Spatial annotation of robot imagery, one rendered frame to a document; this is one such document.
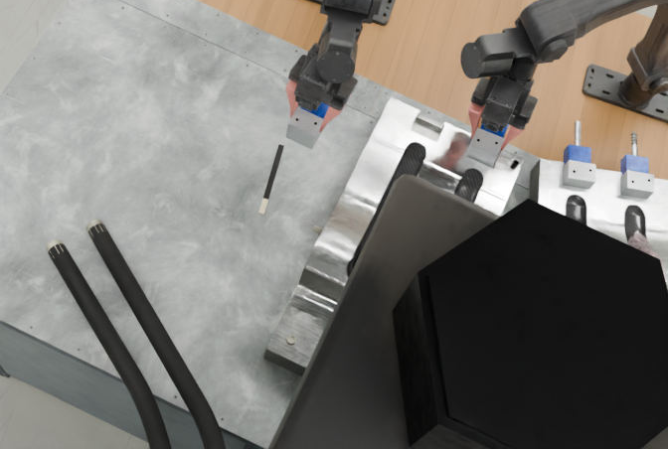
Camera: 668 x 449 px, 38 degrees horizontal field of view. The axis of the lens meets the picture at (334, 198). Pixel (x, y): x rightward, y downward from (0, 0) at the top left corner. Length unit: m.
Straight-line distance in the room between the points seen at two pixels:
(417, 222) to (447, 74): 1.50
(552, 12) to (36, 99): 0.90
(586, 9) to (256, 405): 0.80
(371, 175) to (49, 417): 1.11
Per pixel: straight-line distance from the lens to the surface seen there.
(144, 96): 1.78
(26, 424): 2.42
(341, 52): 1.41
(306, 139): 1.60
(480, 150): 1.65
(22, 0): 2.89
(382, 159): 1.65
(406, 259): 0.37
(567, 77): 1.95
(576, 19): 1.50
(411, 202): 0.38
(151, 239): 1.66
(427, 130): 1.72
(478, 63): 1.50
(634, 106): 1.95
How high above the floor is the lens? 2.35
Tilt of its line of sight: 65 degrees down
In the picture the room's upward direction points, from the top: 19 degrees clockwise
